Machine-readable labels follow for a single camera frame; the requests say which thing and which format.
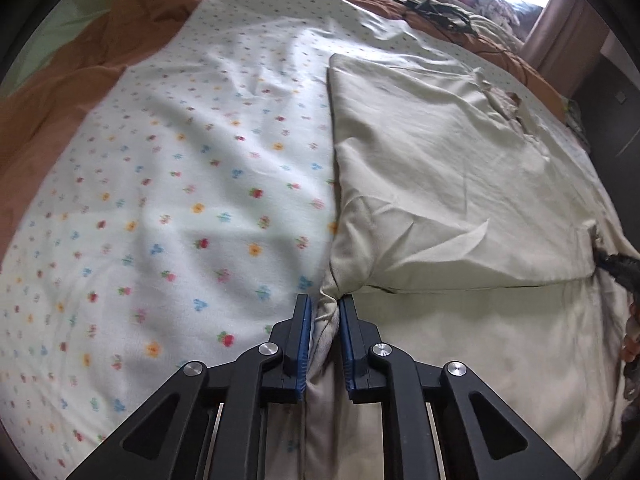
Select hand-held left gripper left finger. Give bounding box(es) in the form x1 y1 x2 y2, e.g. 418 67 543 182
65 294 313 480

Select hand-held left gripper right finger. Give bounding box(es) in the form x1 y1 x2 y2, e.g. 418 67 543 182
339 296 583 480

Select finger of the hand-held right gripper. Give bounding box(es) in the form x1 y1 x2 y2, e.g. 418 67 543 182
595 251 640 301

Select person's right hand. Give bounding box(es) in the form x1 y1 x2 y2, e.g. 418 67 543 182
619 292 640 406

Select dark cabinet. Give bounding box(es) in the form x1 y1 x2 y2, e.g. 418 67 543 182
565 45 640 171

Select floral print bed sheet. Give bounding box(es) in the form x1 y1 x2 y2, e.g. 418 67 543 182
0 0 596 480

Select pink curtain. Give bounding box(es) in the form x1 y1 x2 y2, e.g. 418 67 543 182
520 0 608 96

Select beige duvet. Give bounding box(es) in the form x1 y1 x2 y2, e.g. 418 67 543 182
310 0 521 56

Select orange quilt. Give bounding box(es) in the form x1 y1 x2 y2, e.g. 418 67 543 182
0 0 566 261

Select pale green sheet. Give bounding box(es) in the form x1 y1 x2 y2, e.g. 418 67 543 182
30 0 131 61

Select black tangled straps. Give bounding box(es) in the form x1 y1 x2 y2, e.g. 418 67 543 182
400 0 481 36

